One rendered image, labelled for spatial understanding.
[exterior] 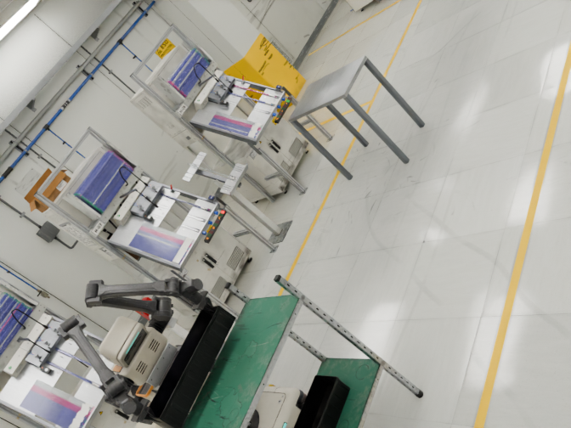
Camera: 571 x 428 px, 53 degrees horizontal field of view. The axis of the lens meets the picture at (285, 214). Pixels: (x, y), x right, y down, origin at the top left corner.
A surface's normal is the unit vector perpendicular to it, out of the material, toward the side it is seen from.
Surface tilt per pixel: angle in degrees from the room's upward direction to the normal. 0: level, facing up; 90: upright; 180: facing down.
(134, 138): 90
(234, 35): 90
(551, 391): 0
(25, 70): 90
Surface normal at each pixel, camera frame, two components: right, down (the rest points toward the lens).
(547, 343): -0.69, -0.61
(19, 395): -0.03, -0.54
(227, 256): 0.61, -0.18
